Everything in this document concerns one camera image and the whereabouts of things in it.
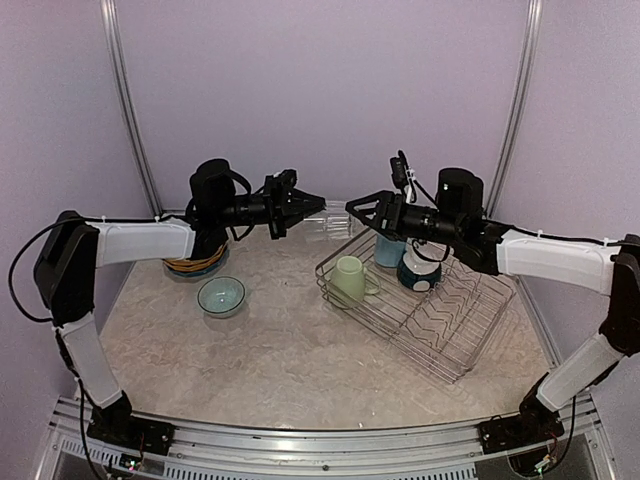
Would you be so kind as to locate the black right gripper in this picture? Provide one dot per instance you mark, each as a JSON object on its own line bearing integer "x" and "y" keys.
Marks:
{"x": 391, "y": 207}

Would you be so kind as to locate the blue polka dot plate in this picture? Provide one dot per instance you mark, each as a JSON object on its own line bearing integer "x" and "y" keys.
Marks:
{"x": 198, "y": 271}

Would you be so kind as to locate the pale striped bowl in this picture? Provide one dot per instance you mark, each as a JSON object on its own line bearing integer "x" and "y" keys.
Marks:
{"x": 222, "y": 297}

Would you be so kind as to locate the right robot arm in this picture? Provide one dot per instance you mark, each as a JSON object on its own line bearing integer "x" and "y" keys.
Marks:
{"x": 457, "y": 221}

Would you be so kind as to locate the dark teal white bowl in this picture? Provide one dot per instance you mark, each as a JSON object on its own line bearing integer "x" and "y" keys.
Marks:
{"x": 416, "y": 274}

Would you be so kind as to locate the right aluminium corner post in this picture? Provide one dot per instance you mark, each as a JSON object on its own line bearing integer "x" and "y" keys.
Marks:
{"x": 518, "y": 104}

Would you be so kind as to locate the yellow polka dot plate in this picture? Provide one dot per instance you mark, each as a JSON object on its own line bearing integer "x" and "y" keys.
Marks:
{"x": 192, "y": 264}

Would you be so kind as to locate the light green cup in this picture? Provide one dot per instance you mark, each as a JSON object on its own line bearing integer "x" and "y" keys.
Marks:
{"x": 350, "y": 282}

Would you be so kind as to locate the clear glass cup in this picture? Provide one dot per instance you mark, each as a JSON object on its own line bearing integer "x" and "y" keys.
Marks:
{"x": 332, "y": 223}

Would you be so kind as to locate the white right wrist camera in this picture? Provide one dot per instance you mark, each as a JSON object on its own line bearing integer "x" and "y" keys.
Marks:
{"x": 403, "y": 177}

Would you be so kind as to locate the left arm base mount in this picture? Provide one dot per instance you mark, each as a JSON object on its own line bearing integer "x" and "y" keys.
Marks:
{"x": 140, "y": 434}

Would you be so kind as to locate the metal wire dish rack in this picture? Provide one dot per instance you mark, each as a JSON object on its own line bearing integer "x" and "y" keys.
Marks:
{"x": 444, "y": 329}

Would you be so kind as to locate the aluminium corner post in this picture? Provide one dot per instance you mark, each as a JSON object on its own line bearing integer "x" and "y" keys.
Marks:
{"x": 116, "y": 52}
{"x": 518, "y": 104}

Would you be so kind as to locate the light blue cup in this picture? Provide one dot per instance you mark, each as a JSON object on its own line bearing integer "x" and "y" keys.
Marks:
{"x": 388, "y": 253}

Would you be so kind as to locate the aluminium front frame rail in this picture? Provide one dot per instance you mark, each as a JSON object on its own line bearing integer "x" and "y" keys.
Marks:
{"x": 200, "y": 450}

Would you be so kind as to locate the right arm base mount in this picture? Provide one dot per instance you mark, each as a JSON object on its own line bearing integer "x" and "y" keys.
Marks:
{"x": 500, "y": 434}

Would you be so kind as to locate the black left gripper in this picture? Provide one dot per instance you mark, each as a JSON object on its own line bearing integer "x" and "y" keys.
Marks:
{"x": 276, "y": 196}

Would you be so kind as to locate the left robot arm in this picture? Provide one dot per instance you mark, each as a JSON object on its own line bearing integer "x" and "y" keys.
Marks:
{"x": 222, "y": 206}

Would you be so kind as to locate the left aluminium corner post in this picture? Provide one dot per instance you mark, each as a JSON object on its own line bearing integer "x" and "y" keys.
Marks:
{"x": 116, "y": 52}

